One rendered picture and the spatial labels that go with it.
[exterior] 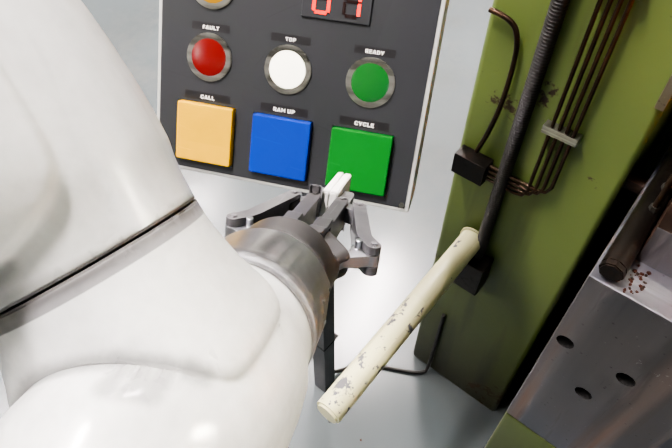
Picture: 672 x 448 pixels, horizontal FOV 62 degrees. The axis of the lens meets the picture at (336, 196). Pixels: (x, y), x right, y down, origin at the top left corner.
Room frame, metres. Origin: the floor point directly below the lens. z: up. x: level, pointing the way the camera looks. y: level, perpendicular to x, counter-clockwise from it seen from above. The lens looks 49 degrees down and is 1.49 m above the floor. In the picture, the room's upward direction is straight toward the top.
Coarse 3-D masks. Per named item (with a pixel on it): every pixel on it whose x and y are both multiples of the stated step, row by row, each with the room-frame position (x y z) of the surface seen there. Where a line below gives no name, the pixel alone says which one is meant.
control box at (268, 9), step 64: (192, 0) 0.62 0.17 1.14; (256, 0) 0.60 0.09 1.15; (320, 0) 0.58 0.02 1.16; (384, 0) 0.57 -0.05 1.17; (448, 0) 0.60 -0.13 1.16; (192, 64) 0.58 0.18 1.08; (256, 64) 0.56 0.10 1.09; (320, 64) 0.55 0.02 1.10; (384, 64) 0.54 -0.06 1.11; (320, 128) 0.51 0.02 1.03; (384, 128) 0.50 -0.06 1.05
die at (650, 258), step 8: (664, 208) 0.48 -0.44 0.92; (664, 216) 0.42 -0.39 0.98; (656, 224) 0.44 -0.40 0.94; (664, 224) 0.41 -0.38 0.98; (656, 232) 0.40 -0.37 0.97; (664, 232) 0.40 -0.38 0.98; (648, 240) 0.40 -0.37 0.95; (656, 240) 0.40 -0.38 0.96; (664, 240) 0.39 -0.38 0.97; (648, 248) 0.40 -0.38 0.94; (656, 248) 0.40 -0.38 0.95; (664, 248) 0.39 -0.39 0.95; (640, 256) 0.40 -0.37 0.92; (648, 256) 0.40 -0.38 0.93; (656, 256) 0.39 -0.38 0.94; (664, 256) 0.39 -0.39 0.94; (648, 264) 0.39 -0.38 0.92; (656, 264) 0.39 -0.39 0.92; (664, 264) 0.38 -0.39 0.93; (664, 272) 0.38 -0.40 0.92
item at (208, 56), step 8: (200, 40) 0.59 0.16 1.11; (208, 40) 0.59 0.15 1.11; (200, 48) 0.58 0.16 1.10; (208, 48) 0.58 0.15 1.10; (216, 48) 0.58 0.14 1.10; (192, 56) 0.58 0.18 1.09; (200, 56) 0.58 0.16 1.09; (208, 56) 0.58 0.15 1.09; (216, 56) 0.58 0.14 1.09; (224, 56) 0.57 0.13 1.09; (200, 64) 0.57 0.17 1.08; (208, 64) 0.57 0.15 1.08; (216, 64) 0.57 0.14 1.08; (224, 64) 0.57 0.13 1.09; (200, 72) 0.57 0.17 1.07; (208, 72) 0.57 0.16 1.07; (216, 72) 0.57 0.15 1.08
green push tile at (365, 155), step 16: (336, 128) 0.50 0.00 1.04; (336, 144) 0.49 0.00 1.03; (352, 144) 0.49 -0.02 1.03; (368, 144) 0.49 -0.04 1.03; (384, 144) 0.48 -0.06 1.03; (336, 160) 0.48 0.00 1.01; (352, 160) 0.48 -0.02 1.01; (368, 160) 0.48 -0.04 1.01; (384, 160) 0.47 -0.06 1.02; (352, 176) 0.47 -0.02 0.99; (368, 176) 0.47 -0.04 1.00; (384, 176) 0.46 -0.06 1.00; (368, 192) 0.46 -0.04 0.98; (384, 192) 0.45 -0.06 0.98
